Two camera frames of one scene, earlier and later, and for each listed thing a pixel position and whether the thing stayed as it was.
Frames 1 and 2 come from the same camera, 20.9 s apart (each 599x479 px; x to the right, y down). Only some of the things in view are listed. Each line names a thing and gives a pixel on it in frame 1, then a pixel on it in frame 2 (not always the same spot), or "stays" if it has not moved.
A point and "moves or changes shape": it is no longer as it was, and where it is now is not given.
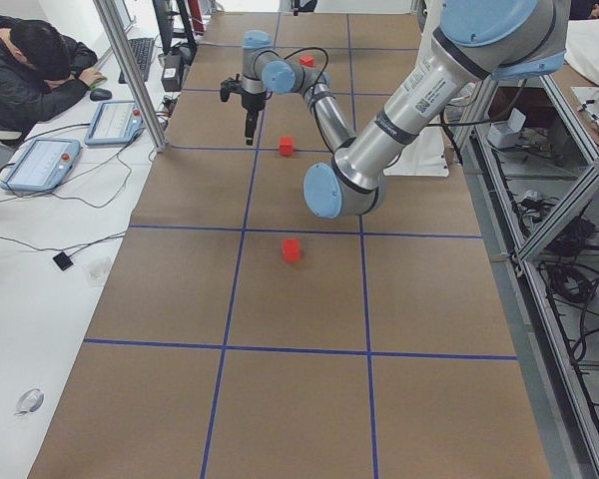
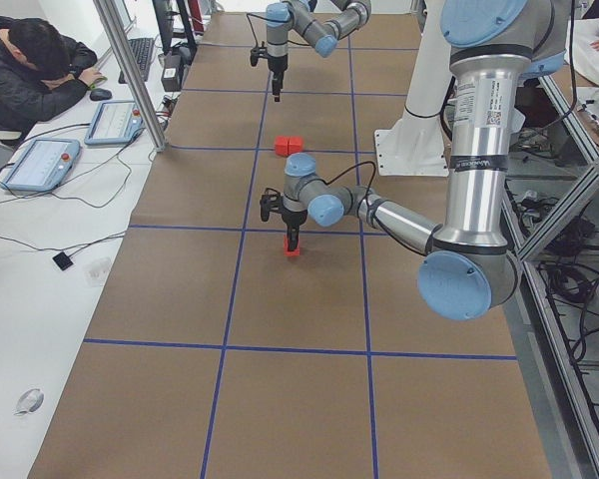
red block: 306,61 to 295,145
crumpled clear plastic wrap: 29,401 stays
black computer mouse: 99,94 stays
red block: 286,146 moves or changes shape
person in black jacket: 29,68 stays
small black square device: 62,260 stays
